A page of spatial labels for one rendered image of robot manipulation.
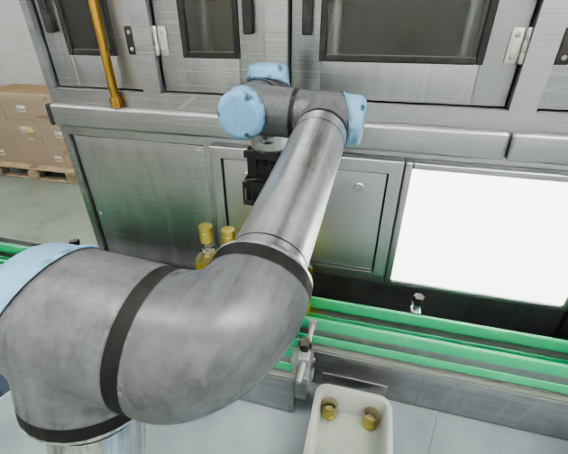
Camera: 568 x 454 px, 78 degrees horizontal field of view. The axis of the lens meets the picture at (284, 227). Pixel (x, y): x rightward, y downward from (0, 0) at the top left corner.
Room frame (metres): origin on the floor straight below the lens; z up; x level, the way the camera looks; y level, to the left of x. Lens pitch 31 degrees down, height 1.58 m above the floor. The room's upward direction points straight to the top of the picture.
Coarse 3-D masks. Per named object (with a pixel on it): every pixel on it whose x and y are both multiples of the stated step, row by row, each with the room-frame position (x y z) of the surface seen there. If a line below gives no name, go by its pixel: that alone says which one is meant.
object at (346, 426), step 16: (320, 400) 0.50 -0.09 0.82; (336, 400) 0.51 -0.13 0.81; (352, 400) 0.50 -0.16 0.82; (368, 400) 0.49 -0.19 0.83; (384, 400) 0.48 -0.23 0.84; (320, 416) 0.49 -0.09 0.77; (336, 416) 0.49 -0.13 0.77; (352, 416) 0.49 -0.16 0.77; (384, 416) 0.46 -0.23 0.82; (320, 432) 0.45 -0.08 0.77; (336, 432) 0.45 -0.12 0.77; (352, 432) 0.45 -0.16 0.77; (368, 432) 0.45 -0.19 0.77; (384, 432) 0.42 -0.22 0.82; (304, 448) 0.38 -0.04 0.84; (320, 448) 0.42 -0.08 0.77; (336, 448) 0.42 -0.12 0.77; (352, 448) 0.42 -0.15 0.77; (368, 448) 0.42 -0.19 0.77; (384, 448) 0.39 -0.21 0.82
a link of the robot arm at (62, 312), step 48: (0, 288) 0.20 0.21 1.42; (48, 288) 0.19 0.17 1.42; (96, 288) 0.19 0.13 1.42; (144, 288) 0.19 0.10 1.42; (0, 336) 0.17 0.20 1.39; (48, 336) 0.17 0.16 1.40; (96, 336) 0.16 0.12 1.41; (48, 384) 0.16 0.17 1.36; (96, 384) 0.15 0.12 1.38; (48, 432) 0.15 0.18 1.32; (96, 432) 0.15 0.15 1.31; (144, 432) 0.19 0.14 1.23
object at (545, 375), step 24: (336, 336) 0.60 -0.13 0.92; (360, 336) 0.58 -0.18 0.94; (384, 336) 0.57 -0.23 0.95; (408, 336) 0.56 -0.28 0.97; (408, 360) 0.55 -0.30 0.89; (432, 360) 0.54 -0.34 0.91; (456, 360) 0.53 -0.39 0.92; (480, 360) 0.52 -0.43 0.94; (504, 360) 0.50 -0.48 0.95; (528, 360) 0.49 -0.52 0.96; (528, 384) 0.49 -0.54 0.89; (552, 384) 0.48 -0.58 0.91
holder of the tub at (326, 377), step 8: (328, 376) 0.58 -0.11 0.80; (336, 376) 0.57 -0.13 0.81; (336, 384) 0.57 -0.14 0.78; (344, 384) 0.57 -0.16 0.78; (352, 384) 0.56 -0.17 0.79; (360, 384) 0.56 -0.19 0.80; (368, 384) 0.55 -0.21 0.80; (376, 384) 0.55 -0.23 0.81; (368, 392) 0.55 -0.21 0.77; (376, 392) 0.55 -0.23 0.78; (384, 392) 0.54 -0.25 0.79
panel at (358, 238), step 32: (224, 160) 0.84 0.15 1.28; (352, 160) 0.76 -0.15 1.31; (384, 160) 0.74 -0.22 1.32; (416, 160) 0.74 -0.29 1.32; (224, 192) 0.85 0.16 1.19; (352, 192) 0.76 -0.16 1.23; (384, 192) 0.74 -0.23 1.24; (224, 224) 0.84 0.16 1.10; (352, 224) 0.76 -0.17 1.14; (384, 224) 0.73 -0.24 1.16; (320, 256) 0.78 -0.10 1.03; (352, 256) 0.76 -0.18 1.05; (384, 256) 0.73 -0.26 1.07; (448, 288) 0.69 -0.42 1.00
